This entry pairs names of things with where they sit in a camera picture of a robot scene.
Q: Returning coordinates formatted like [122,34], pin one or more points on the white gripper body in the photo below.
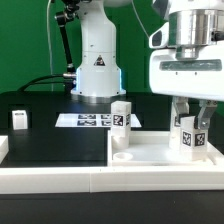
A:
[202,78]

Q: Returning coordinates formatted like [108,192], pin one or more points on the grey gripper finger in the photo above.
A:
[207,109]
[181,107]

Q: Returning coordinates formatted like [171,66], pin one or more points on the white square table top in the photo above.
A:
[151,148]

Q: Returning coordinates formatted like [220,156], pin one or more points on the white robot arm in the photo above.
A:
[187,59]

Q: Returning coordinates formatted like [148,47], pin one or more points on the white sheet with markers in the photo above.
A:
[83,120]

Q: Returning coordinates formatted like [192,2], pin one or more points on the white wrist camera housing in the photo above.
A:
[160,38]

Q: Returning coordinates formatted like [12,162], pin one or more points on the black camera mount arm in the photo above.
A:
[62,18]

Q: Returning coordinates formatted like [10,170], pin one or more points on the white front fence wall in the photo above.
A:
[109,179]

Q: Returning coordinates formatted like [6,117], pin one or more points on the white fence wall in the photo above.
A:
[109,179]
[4,148]

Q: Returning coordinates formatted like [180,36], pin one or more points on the white left fence wall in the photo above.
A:
[4,148]

